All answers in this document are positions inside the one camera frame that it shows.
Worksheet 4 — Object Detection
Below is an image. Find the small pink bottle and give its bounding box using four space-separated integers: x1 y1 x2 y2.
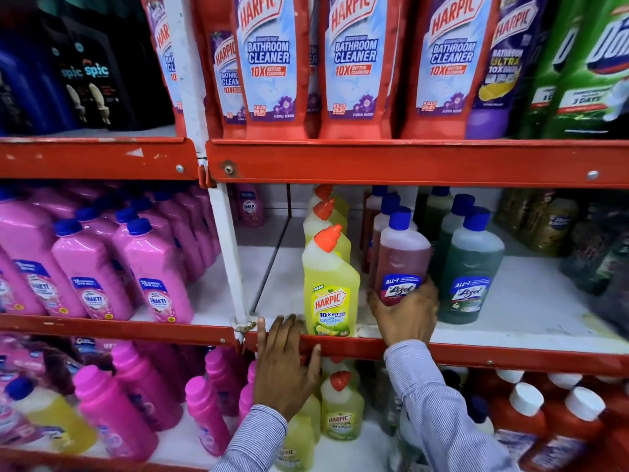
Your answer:
236 185 267 228

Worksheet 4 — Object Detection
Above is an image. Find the yellow liquid bottle blue cap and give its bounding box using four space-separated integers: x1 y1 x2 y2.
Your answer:
5 377 98 456

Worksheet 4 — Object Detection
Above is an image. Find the person's left hand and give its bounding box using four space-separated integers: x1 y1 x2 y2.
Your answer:
254 314 323 423

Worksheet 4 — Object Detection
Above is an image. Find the group of pink blue-capped bottles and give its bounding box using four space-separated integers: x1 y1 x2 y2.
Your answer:
0 184 222 325

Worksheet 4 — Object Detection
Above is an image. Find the person's right hand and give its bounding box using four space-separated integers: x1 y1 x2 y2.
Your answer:
367 279 440 347

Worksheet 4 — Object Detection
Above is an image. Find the white bottle dark blue cap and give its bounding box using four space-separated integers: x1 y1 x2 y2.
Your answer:
466 394 495 437

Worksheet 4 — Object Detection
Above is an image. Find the person's right forearm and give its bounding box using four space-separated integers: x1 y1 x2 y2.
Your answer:
383 339 520 472

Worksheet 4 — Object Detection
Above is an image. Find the green cleaner bottle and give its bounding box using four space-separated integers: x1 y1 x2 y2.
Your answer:
543 0 629 139
516 0 585 139

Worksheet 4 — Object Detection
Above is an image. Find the row of black cleaner bottles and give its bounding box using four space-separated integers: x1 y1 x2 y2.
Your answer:
0 0 175 135

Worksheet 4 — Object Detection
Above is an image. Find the red liquid bottle blue cap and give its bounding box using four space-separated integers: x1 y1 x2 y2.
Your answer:
374 206 433 307
360 186 390 273
368 193 418 285

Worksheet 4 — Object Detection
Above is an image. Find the row of red cleaner pouches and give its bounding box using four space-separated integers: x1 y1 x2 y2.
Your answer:
140 0 497 141

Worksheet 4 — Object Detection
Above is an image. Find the row of red white-capped bottles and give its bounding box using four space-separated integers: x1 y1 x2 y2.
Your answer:
474 368 629 472

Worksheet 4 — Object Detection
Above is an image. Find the purple cleaner bottle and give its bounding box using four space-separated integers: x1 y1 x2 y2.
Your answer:
465 0 553 140

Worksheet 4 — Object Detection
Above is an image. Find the person's left forearm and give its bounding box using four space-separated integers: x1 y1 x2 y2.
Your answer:
211 404 290 472

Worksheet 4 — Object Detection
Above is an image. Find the green liquid bottle blue cap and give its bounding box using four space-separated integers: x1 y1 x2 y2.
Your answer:
429 193 476 285
437 206 506 325
418 186 454 241

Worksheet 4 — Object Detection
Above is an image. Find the group of pink pink-capped bottles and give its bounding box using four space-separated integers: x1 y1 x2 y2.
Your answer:
73 339 258 462

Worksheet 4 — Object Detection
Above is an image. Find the yellow-green bottle red cap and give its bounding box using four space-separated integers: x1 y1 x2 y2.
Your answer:
274 413 315 472
300 393 322 444
320 371 366 442

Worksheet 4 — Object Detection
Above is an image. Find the white metal rack post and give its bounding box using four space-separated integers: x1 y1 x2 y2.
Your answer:
162 0 249 326

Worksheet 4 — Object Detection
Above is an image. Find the pile of pink packets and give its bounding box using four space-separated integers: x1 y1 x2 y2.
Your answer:
0 334 79 389

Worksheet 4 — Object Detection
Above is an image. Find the white shelf board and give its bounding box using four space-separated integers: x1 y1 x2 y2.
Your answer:
236 211 629 355

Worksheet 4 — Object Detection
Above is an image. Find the red metal shelf rail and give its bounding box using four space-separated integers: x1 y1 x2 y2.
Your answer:
0 446 209 472
0 313 238 347
244 331 629 378
206 139 629 189
0 137 199 182

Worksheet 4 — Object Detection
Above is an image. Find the yellow cleaner bottle orange cap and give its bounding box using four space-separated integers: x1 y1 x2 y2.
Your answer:
309 185 351 226
301 224 361 338
303 199 353 263

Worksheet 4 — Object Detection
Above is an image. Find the group of dark olive bottles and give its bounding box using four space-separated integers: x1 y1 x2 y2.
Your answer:
494 188 629 340

